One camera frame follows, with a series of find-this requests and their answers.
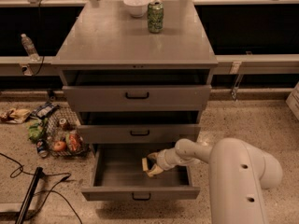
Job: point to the green soda can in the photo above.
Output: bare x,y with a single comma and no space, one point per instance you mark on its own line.
155,16

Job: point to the white bowl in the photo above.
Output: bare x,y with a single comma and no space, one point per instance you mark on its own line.
136,8

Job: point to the small brown can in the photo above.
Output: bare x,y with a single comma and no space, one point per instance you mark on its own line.
64,124

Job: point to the black pole stand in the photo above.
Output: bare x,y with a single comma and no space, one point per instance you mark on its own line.
29,196

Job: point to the wire mesh basket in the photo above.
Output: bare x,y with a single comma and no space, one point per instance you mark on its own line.
55,133

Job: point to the grey drawer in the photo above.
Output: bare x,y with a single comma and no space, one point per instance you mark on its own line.
136,90
138,127
118,176

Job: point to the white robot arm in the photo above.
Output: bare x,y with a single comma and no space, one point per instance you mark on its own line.
238,173

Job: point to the grey metal drawer cabinet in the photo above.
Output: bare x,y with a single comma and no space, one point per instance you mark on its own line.
106,37

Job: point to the blue white snack bag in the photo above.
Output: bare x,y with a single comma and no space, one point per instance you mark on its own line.
43,111

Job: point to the grey middle drawer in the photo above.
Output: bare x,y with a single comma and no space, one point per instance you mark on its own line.
138,127

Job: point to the orange snack packet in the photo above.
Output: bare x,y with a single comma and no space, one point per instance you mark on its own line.
73,141

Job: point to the green chip bag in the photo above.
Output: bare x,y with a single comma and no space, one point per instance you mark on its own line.
36,129

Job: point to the red apple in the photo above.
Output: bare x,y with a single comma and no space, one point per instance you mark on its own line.
59,146

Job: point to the clear plastic water bottle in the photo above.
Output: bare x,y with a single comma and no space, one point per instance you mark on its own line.
30,48

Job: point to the blue soda can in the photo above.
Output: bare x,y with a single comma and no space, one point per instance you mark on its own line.
42,148

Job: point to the grey bottom drawer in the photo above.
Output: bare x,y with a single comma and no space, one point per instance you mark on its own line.
118,176

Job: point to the green and yellow sponge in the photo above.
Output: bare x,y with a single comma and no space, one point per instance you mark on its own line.
145,165

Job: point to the yellow brown snack bag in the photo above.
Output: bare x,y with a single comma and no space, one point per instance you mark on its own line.
15,115

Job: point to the white label box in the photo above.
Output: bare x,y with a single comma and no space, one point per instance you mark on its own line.
293,101

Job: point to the grey top drawer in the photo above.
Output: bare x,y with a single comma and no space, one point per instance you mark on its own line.
136,90

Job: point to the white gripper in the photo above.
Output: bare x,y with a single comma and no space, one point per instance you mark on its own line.
162,160

